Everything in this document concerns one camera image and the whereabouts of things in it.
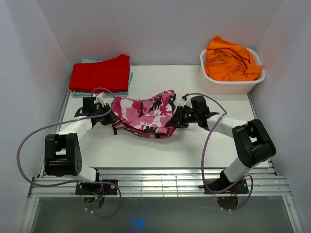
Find crumpled orange garment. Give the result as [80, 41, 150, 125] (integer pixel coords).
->
[204, 35, 262, 82]

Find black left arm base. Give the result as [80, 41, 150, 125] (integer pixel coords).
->
[75, 180, 118, 196]

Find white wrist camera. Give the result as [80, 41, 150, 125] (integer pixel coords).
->
[181, 95, 192, 108]
[96, 92, 106, 105]

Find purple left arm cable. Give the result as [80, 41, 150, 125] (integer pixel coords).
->
[16, 87, 122, 218]

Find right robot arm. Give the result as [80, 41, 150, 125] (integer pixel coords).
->
[166, 93, 276, 194]

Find white plastic basin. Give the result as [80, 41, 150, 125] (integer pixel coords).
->
[200, 45, 265, 95]

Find folded red garment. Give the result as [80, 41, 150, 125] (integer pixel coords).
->
[69, 54, 130, 93]

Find aluminium table frame rails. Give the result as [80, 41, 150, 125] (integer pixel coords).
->
[28, 167, 292, 198]

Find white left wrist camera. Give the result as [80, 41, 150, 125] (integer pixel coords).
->
[96, 92, 106, 105]

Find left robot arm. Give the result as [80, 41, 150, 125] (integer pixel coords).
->
[44, 93, 118, 194]

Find pink camouflage trousers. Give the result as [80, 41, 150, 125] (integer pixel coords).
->
[112, 90, 176, 138]

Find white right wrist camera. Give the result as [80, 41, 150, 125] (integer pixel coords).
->
[181, 95, 192, 108]

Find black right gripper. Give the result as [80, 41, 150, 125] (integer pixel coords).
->
[166, 105, 199, 129]

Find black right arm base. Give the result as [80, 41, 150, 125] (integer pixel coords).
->
[199, 179, 249, 194]

